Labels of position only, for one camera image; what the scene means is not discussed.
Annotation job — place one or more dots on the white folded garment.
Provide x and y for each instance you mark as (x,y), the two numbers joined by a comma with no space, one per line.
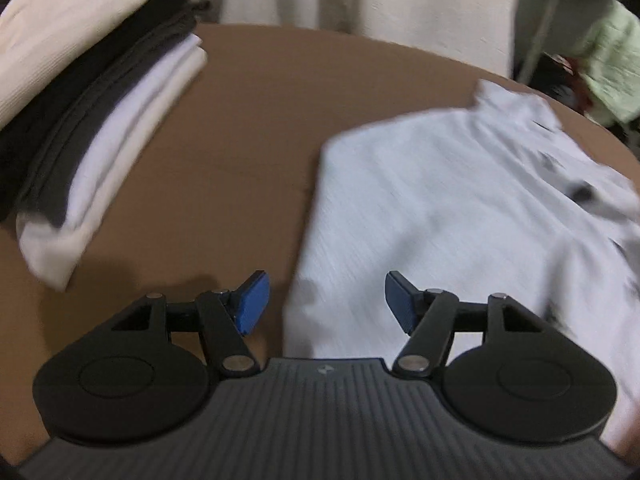
(130,130)

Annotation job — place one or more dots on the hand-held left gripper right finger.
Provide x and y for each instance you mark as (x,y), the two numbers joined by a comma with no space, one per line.
(397,302)

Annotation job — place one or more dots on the light green quilted jacket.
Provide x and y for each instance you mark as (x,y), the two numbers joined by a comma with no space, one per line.
(615,55)

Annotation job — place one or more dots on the grey metal pole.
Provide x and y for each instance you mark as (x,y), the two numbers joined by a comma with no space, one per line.
(542,20)

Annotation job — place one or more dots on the dark red cloth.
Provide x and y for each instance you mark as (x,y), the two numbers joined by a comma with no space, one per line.
(570,80)

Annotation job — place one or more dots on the thick cream folded garment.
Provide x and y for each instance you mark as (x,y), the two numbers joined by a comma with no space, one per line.
(55,255)

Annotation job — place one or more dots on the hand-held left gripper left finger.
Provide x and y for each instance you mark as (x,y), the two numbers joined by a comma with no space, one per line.
(252,302)

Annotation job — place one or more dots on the pale blue-white shirt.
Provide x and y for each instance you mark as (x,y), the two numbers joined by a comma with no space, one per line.
(450,210)

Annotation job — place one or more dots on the stack of folded clothes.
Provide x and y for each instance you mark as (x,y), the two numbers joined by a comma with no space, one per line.
(75,95)

